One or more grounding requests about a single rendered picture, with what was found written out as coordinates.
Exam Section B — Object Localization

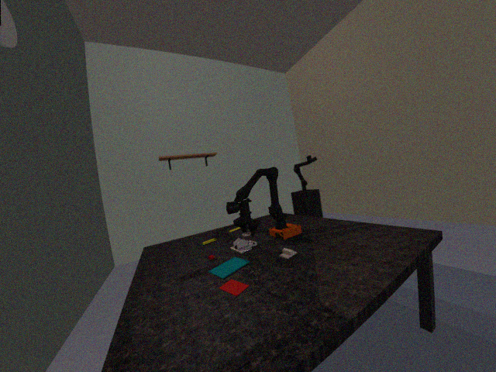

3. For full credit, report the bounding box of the teal flat rectangular plate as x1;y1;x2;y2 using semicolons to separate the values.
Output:
208;257;250;279

